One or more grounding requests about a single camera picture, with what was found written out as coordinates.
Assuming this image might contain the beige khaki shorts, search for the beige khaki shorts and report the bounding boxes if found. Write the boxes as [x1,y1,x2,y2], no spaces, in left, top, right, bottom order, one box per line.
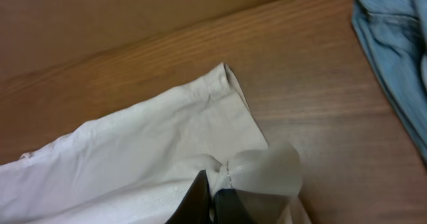
[1,64,310,223]

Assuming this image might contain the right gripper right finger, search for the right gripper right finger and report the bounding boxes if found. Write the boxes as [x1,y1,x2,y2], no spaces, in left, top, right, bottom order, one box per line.
[213,189,256,224]

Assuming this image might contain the folded light blue jeans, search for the folded light blue jeans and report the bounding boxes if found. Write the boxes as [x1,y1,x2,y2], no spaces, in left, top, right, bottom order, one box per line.
[352,0,426,159]

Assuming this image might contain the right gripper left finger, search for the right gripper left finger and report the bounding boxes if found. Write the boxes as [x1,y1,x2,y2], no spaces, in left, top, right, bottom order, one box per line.
[166,170,211,224]

